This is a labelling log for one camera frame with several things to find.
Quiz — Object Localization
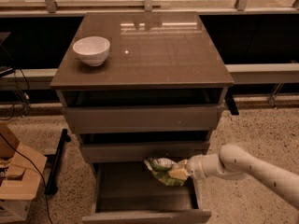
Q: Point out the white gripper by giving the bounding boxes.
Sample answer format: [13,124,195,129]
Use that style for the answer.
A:
[168,155,206,180]

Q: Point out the green jalapeno chip bag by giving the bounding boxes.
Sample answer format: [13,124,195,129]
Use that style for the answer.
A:
[144,158,187,187]

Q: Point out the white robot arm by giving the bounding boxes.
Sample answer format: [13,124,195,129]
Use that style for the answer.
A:
[168,144,299,209]

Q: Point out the grey top drawer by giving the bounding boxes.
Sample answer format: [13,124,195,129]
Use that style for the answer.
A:
[64,105,222,134]

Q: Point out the grey open bottom drawer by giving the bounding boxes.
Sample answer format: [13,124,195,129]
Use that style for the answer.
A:
[82,162,211,224]

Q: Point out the grey middle drawer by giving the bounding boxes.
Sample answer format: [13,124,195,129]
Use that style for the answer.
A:
[80,141,210,163]

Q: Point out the grey drawer cabinet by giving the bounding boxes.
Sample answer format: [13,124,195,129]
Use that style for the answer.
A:
[50,11,235,179]

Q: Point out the black metal stand foot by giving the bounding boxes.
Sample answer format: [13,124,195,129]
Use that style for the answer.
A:
[45,129,71,195]

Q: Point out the white ceramic bowl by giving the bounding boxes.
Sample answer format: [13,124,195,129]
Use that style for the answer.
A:
[73,36,110,66]

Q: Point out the brown cardboard box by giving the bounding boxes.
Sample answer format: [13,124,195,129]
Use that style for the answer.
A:
[0,123,47,224]

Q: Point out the black cable on floor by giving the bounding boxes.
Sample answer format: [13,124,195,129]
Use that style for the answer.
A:
[0,133,54,224]

